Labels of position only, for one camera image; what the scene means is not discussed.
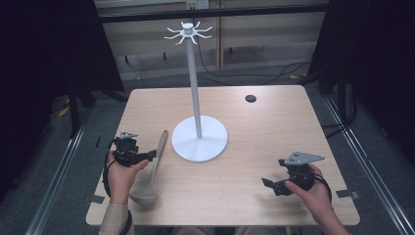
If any hand-held gripper black cable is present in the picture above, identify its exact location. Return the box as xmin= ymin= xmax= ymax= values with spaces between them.
xmin=312 ymin=171 xmax=333 ymax=202
xmin=102 ymin=138 xmax=133 ymax=235

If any black curtain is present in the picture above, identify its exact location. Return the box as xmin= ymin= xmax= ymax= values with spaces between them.
xmin=0 ymin=0 xmax=125 ymax=204
xmin=306 ymin=0 xmax=415 ymax=158

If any grey tape piece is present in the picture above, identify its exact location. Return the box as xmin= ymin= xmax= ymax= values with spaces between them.
xmin=335 ymin=188 xmax=361 ymax=200
xmin=88 ymin=194 xmax=106 ymax=205

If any person's left hand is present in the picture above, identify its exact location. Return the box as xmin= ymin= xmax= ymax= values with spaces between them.
xmin=107 ymin=151 xmax=150 ymax=206

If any person's right hand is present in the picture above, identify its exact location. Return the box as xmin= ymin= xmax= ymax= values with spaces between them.
xmin=284 ymin=164 xmax=333 ymax=217

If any black floor cable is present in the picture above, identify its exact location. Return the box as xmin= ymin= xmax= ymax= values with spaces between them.
xmin=195 ymin=38 xmax=314 ymax=86

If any metal floor rail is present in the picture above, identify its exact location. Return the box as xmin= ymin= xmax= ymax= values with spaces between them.
xmin=322 ymin=94 xmax=415 ymax=235
xmin=24 ymin=107 xmax=94 ymax=235

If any black metal stand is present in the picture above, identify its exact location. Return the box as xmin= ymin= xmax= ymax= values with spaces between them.
xmin=67 ymin=82 xmax=97 ymax=140

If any left hand-held gripper black cable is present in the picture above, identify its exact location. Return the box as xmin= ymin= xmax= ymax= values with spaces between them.
xmin=102 ymin=138 xmax=133 ymax=235

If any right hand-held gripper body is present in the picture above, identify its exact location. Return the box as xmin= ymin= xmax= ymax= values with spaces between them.
xmin=278 ymin=151 xmax=326 ymax=192

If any black horizontal bar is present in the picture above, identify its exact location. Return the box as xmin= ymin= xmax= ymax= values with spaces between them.
xmin=98 ymin=3 xmax=329 ymax=24

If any white hook stand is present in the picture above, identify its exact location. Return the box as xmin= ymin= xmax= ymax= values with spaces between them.
xmin=163 ymin=21 xmax=229 ymax=164

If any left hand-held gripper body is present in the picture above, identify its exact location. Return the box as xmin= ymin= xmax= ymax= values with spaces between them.
xmin=112 ymin=131 xmax=147 ymax=167

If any wall power outlet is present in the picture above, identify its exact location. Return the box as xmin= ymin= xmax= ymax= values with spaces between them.
xmin=185 ymin=0 xmax=209 ymax=11

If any right hand-held gripper black cable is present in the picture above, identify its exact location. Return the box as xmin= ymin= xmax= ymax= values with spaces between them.
xmin=312 ymin=171 xmax=333 ymax=202

